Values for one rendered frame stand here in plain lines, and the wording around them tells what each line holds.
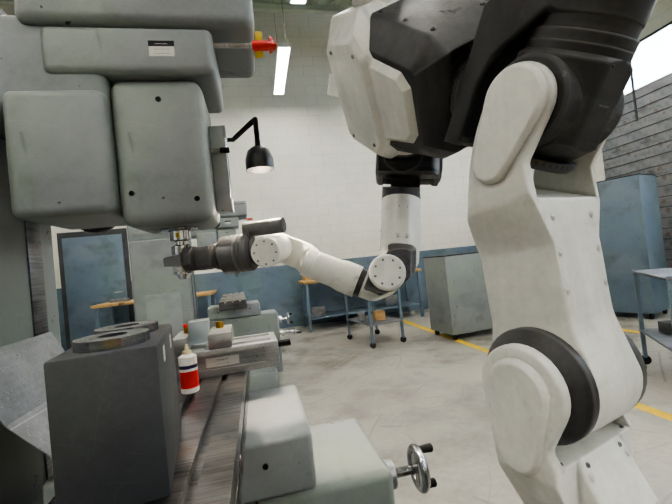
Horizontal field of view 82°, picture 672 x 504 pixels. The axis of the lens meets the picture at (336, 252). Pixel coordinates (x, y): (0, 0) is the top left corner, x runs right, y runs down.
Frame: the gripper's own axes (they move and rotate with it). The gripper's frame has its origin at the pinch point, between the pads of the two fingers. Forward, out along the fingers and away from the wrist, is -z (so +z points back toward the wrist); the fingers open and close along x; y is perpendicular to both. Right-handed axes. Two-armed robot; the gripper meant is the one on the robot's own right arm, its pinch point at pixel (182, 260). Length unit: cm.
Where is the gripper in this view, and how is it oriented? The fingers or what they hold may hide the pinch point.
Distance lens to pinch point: 99.0
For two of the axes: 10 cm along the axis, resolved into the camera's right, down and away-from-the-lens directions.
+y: 1.2, 9.9, -0.2
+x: -1.7, 0.0, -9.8
